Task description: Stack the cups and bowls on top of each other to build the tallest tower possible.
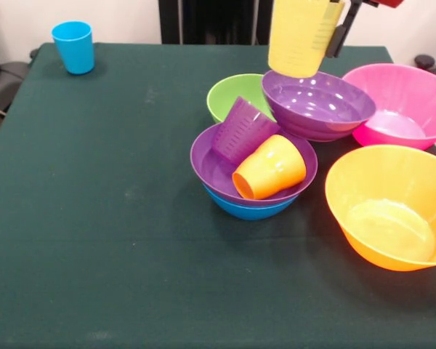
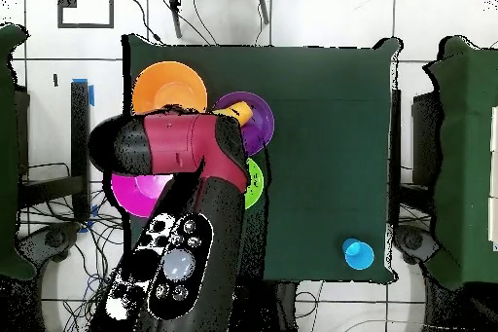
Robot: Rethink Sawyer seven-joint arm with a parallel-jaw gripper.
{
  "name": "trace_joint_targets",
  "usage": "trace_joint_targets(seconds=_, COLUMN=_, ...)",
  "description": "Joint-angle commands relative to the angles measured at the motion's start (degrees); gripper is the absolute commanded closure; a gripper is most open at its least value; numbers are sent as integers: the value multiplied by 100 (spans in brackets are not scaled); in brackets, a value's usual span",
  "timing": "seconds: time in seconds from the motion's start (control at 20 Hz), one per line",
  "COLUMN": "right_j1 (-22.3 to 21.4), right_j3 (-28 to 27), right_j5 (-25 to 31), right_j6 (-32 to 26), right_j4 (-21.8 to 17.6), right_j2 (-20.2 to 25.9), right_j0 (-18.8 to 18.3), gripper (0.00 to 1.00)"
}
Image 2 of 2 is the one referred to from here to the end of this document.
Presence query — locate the purple bowl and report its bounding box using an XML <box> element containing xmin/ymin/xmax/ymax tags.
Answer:
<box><xmin>211</xmin><ymin>91</ymin><xmax>276</xmax><ymax>158</ymax></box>

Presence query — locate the orange cup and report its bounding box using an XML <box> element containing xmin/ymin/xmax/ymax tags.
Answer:
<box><xmin>211</xmin><ymin>100</ymin><xmax>255</xmax><ymax>128</ymax></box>

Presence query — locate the green bowl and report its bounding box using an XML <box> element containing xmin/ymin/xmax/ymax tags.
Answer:
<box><xmin>243</xmin><ymin>157</ymin><xmax>266</xmax><ymax>210</ymax></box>

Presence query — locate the dark green table cloth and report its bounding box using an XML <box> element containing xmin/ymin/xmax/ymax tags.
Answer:
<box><xmin>121</xmin><ymin>33</ymin><xmax>404</xmax><ymax>284</ymax></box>

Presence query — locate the orange bowl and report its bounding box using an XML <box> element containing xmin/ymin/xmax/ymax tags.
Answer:
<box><xmin>130</xmin><ymin>60</ymin><xmax>208</xmax><ymax>116</ymax></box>

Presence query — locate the pink bowl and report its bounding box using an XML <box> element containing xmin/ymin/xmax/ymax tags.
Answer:
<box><xmin>111</xmin><ymin>172</ymin><xmax>174</xmax><ymax>219</ymax></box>

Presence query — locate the blue cup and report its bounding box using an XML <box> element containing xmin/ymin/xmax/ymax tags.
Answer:
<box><xmin>341</xmin><ymin>238</ymin><xmax>375</xmax><ymax>272</ymax></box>

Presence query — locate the blue tape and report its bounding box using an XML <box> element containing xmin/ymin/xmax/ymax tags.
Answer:
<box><xmin>72</xmin><ymin>78</ymin><xmax>95</xmax><ymax>108</ymax></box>

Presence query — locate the green cloth covered table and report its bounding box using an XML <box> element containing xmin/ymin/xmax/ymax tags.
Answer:
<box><xmin>0</xmin><ymin>22</ymin><xmax>37</xmax><ymax>282</ymax></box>
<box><xmin>422</xmin><ymin>34</ymin><xmax>498</xmax><ymax>291</ymax></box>

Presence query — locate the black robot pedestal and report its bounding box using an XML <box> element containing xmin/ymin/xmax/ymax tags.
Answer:
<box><xmin>236</xmin><ymin>279</ymin><xmax>299</xmax><ymax>332</ymax></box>

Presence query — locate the floor cable bundle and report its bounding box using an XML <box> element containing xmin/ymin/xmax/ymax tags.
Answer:
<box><xmin>18</xmin><ymin>187</ymin><xmax>129</xmax><ymax>332</ymax></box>

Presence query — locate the black table frame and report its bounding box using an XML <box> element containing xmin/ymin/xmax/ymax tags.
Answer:
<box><xmin>17</xmin><ymin>80</ymin><xmax>91</xmax><ymax>221</ymax></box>

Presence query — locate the black square floor frame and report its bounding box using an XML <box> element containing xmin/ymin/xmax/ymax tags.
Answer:
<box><xmin>56</xmin><ymin>0</ymin><xmax>115</xmax><ymax>29</ymax></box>

